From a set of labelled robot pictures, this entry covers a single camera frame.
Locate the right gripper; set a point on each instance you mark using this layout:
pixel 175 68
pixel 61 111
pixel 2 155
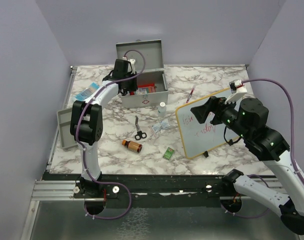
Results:
pixel 216 104

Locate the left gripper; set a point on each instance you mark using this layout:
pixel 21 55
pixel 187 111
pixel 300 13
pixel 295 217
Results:
pixel 133 87

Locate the red first aid pouch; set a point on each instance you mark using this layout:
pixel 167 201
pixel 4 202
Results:
pixel 152 88

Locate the blue pouch packet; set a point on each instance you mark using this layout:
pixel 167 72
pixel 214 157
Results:
pixel 87 92

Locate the medicine box teal orange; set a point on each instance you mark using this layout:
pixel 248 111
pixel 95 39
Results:
pixel 142 91

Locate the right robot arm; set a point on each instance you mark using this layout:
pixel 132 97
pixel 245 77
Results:
pixel 270 147

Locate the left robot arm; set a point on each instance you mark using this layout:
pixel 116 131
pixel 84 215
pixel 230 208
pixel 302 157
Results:
pixel 86 124

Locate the brown medicine bottle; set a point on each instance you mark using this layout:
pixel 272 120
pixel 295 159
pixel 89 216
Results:
pixel 132 146

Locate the red marker pen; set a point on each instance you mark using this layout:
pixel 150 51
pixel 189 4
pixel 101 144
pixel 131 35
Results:
pixel 190 94

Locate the grey metal first aid box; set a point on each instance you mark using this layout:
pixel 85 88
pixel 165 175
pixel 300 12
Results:
pixel 154 73

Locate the white plastic bottle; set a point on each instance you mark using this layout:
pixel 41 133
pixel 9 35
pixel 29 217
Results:
pixel 162 109

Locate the green small packet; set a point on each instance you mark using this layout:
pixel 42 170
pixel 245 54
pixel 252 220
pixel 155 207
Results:
pixel 168 153

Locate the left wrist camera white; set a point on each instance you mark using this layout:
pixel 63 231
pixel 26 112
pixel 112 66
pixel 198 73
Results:
pixel 131 66

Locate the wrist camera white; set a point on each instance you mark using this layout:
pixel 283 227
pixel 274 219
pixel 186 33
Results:
pixel 131 66
pixel 238 90

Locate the small whiteboard yellow frame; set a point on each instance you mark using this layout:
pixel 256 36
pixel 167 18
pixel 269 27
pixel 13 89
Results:
pixel 196 137

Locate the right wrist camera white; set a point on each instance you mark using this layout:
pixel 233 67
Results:
pixel 238 90

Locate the black handled scissors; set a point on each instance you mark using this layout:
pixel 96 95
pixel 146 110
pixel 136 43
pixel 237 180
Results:
pixel 139 134

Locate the black mounting rail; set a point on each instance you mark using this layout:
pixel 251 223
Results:
pixel 142 191

